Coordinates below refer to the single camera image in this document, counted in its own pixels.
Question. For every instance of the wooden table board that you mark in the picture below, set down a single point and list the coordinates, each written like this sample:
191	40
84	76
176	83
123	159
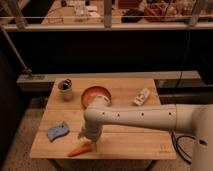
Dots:
116	142

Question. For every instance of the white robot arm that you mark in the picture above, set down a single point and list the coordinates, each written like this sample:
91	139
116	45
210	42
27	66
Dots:
194	120

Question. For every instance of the white cup with utensils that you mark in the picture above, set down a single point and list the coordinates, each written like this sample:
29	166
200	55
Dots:
65	89

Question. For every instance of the blue sponge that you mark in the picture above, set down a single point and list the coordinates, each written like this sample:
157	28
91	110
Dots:
58	131

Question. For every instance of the orange pepper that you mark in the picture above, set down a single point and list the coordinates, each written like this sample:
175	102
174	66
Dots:
87	147

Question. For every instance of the white plastic bottle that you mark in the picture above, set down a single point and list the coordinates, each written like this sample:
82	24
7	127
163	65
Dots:
140	99

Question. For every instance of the orange ceramic bowl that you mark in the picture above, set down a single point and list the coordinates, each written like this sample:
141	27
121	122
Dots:
90	93

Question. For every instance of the metal railing frame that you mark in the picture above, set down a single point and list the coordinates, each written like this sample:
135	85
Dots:
105	15

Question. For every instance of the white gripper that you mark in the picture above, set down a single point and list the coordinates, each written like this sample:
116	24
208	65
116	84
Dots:
91	132

